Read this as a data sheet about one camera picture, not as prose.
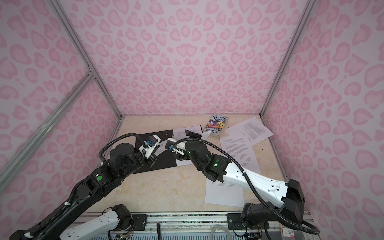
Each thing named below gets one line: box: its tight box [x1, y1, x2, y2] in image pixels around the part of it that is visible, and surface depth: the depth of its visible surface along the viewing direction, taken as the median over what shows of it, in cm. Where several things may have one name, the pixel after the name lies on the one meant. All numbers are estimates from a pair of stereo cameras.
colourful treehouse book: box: [203, 114, 228, 136], surface depth 114 cm
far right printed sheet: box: [224, 116, 274, 147], surface depth 113 cm
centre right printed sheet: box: [205, 178, 244, 207], surface depth 85 cm
